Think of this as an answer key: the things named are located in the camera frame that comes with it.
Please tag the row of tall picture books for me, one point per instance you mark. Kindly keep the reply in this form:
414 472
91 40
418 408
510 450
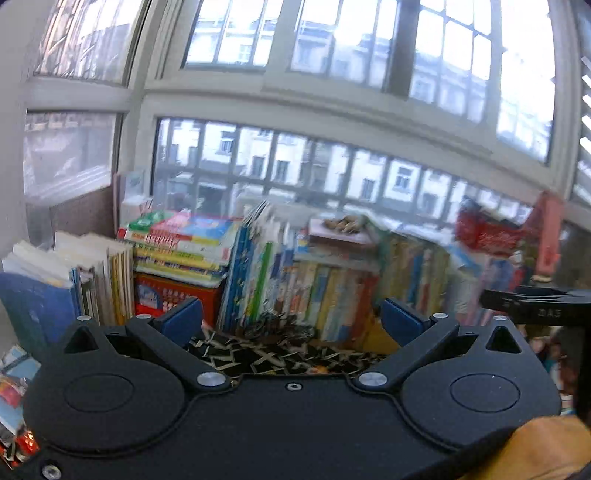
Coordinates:
286 277

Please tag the white green booklet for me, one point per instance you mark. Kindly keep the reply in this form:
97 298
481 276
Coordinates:
134 194

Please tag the flat pinkish box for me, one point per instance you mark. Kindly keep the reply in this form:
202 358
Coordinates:
341 230

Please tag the large paned window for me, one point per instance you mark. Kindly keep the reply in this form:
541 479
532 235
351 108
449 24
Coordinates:
323 92

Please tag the pink upright object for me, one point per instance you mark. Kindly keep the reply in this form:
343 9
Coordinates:
549 235

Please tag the person's left forearm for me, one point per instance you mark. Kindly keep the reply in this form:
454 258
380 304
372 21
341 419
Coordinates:
531 452

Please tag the row of thin pale books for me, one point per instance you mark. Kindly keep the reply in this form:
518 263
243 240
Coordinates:
92 277

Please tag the stack of flat-lying books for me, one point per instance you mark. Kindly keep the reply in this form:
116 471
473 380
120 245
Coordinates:
184 244

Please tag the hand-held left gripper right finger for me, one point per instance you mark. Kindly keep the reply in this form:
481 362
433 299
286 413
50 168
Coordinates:
399 323

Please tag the large dark blue book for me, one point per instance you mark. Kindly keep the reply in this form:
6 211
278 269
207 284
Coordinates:
32 314

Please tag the black model bicycle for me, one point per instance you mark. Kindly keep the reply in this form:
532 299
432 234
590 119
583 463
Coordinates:
277 332

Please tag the red plastic crate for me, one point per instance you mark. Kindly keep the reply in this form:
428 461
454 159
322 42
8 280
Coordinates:
184 295

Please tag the row of colourful paperback books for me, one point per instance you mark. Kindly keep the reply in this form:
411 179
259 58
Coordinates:
438 277

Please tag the red plastic basket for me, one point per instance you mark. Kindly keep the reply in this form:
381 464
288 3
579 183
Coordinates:
489 235

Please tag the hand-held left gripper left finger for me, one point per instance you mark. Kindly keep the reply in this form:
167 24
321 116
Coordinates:
182 323

